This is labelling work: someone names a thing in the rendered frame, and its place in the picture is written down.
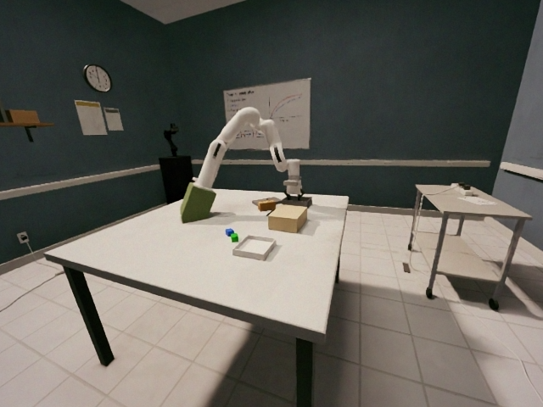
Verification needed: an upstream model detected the light wooden cabinet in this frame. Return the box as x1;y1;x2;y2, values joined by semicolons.
266;204;307;233

